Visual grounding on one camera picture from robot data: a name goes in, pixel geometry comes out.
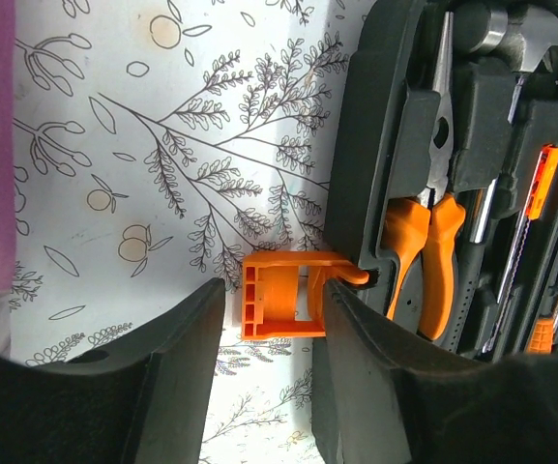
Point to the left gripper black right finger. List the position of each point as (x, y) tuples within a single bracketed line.
[(381, 394)]

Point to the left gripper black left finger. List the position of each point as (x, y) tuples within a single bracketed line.
[(141, 398)]

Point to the orange case latch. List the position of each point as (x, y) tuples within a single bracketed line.
[(271, 289)]

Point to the orange ribbed bit driver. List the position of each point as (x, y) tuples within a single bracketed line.
[(541, 340)]

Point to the orange handled pliers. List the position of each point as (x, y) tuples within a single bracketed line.
[(425, 226)]

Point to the black plastic tool case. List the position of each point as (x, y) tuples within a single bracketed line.
[(385, 126)]

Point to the orange handled utility knife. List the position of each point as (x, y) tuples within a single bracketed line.
[(531, 210)]

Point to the black handled steel hammer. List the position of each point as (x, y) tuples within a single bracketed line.
[(510, 43)]

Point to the floral patterned table mat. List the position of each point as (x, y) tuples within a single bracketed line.
[(157, 144)]

